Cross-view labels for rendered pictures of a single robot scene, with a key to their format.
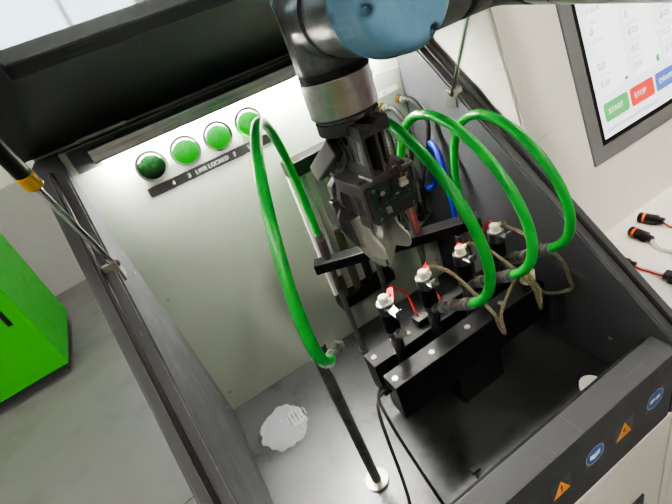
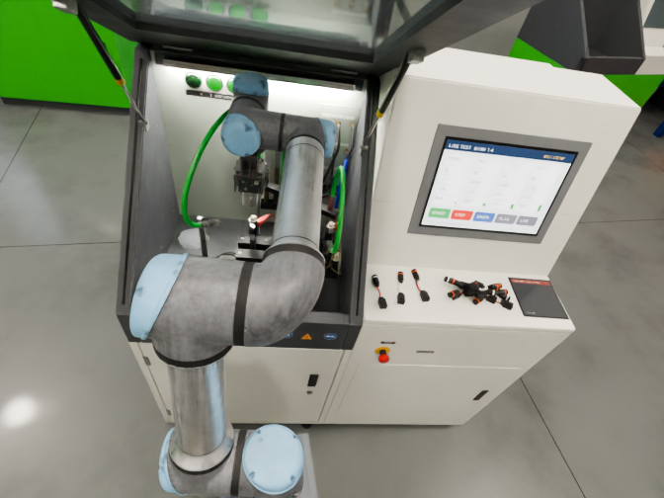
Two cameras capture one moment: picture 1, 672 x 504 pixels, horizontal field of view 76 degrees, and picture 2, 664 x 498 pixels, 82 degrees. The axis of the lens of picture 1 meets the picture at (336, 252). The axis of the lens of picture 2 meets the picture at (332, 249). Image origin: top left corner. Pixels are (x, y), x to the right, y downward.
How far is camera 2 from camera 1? 0.62 m
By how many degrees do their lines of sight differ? 17
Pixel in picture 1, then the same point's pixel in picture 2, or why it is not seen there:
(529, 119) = (380, 188)
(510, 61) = (385, 156)
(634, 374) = (322, 319)
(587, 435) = not seen: hidden behind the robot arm
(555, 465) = not seen: hidden behind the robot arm
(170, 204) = (194, 103)
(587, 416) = not seen: hidden behind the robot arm
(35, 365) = (110, 95)
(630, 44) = (468, 188)
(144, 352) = (134, 169)
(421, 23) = (241, 151)
